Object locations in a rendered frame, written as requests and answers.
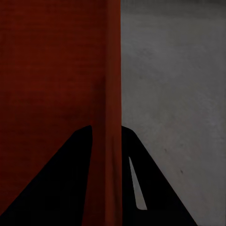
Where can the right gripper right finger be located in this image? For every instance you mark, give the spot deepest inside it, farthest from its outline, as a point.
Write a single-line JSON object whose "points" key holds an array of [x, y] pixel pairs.
{"points": [[164, 208]]}

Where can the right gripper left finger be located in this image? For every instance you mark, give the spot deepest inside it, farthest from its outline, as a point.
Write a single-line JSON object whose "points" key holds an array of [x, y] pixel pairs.
{"points": [[56, 196]]}

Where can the storage box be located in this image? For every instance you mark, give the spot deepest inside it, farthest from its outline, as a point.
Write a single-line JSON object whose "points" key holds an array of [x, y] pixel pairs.
{"points": [[60, 71]]}

